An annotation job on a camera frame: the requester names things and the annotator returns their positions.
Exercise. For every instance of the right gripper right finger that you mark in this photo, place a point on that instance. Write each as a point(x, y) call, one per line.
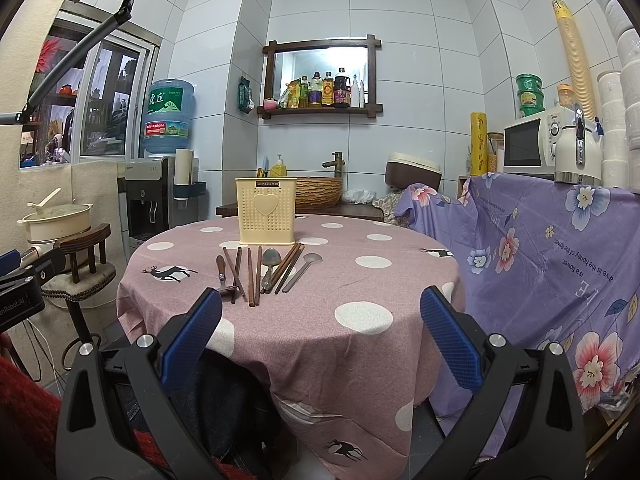
point(546, 436)

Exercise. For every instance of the brass faucet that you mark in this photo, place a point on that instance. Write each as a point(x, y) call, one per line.
point(337, 164)

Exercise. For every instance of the wooden spoon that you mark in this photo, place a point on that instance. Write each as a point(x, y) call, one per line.
point(221, 269)

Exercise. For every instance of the yellow roll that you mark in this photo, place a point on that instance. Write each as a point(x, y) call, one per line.
point(478, 157)

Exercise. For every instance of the grey water dispenser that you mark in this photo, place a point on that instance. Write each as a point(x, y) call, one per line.
point(154, 203)

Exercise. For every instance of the blue water jug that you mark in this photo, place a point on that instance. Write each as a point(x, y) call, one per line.
point(167, 120)

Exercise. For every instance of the beige plastic utensil holder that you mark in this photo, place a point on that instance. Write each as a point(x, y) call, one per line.
point(266, 210)

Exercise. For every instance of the small wooden stool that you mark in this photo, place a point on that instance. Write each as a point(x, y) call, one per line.
point(88, 270)

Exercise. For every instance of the pink polka dot tablecloth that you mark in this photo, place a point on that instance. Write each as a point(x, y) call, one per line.
point(345, 353)

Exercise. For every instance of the yellow oil bottle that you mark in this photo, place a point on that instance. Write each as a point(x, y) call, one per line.
point(328, 90)

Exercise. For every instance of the dark wooden counter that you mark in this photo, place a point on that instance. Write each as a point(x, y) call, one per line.
point(363, 212)

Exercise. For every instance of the brown wooden chopstick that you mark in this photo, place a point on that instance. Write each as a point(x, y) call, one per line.
point(282, 267)
point(250, 276)
point(233, 270)
point(258, 276)

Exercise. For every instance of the wooden framed wall shelf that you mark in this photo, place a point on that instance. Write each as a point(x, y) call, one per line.
point(295, 71)

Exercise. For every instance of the woven pattern basin sink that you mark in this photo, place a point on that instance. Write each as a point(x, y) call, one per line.
point(316, 191)

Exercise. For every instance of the grey metal spoon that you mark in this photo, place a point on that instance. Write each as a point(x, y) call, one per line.
point(309, 260)

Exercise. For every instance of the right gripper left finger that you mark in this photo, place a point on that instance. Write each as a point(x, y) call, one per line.
point(95, 439)

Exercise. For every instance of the yellow soap bottle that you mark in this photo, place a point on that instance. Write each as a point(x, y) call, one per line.
point(279, 169)

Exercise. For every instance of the brown white rice cooker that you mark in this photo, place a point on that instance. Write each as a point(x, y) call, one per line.
point(402, 170)

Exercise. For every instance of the paper cup stack holder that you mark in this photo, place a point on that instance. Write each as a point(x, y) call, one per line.
point(187, 174)

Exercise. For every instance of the dark soy sauce bottle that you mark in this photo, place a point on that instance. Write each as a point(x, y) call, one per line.
point(341, 89)

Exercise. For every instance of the white crumpled plastic bag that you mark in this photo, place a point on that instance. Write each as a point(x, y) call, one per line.
point(358, 197)

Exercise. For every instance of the window with metal frame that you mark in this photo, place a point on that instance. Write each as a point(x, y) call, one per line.
point(96, 108)

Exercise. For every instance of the cream cooking pot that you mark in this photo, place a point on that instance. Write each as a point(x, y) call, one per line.
point(47, 223)

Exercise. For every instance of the purple floral cloth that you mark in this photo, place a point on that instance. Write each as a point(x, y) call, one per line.
point(544, 262)

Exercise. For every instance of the green hanging packet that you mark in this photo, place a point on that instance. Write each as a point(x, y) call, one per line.
point(245, 100)

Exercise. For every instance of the pink small bowl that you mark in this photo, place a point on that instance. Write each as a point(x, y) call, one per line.
point(270, 104)

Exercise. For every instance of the white microwave oven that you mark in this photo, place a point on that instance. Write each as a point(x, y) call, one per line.
point(529, 142)

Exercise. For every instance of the steel spoon patterned handle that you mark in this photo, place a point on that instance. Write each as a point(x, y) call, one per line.
point(271, 259)

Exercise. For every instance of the green stacked cups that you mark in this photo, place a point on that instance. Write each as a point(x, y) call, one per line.
point(530, 95)

